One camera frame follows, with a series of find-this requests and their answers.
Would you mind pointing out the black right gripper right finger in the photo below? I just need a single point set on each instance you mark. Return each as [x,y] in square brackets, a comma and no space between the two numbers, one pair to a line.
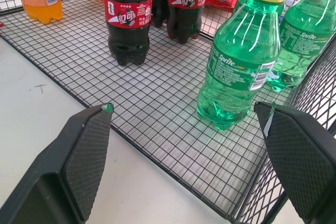
[302,161]

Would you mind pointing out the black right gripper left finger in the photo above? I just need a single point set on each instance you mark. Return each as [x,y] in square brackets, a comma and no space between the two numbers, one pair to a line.
[78,161]

